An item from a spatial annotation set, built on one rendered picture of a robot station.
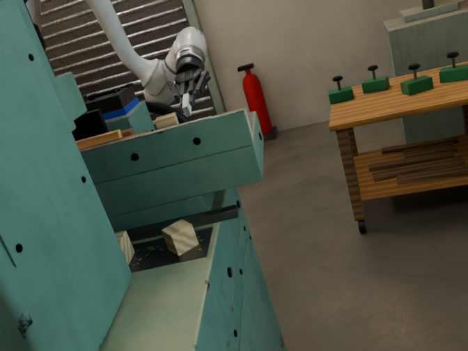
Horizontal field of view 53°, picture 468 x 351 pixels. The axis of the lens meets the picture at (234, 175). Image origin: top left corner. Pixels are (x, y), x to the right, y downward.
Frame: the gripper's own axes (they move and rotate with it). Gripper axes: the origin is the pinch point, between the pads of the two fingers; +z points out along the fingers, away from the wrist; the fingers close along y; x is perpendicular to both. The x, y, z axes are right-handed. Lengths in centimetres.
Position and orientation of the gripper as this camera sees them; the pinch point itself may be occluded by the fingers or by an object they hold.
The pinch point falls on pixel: (186, 104)
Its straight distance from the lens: 127.1
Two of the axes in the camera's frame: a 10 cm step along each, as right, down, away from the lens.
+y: 9.6, -2.3, -1.6
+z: 0.4, 6.6, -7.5
